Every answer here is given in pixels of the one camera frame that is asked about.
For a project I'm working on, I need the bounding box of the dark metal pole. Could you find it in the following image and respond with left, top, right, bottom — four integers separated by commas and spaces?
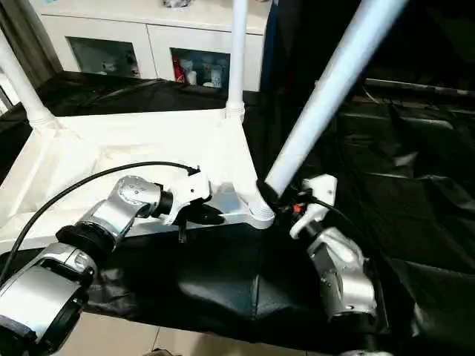
364, 77, 475, 99

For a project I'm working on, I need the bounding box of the black glossy mat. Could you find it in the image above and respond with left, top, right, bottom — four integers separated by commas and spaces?
0, 70, 475, 352

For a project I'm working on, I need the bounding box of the white plastic table leg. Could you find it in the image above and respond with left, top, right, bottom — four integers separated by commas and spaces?
255, 0, 412, 221
0, 24, 57, 130
223, 0, 249, 121

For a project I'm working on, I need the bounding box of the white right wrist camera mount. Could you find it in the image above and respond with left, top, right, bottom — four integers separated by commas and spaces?
288, 173, 339, 241

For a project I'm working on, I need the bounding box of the white plastic table top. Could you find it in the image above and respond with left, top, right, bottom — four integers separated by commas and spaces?
0, 110, 277, 257

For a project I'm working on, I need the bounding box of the black backdrop cloth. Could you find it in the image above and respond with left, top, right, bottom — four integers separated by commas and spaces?
265, 0, 475, 107

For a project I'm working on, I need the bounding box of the black left wrist camera cable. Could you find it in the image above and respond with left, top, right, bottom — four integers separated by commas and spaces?
0, 160, 204, 283

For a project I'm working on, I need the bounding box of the white glass-door cabinet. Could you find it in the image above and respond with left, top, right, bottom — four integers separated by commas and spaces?
38, 0, 269, 93

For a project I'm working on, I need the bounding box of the grey curtain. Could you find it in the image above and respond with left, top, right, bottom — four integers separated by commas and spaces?
0, 0, 67, 109

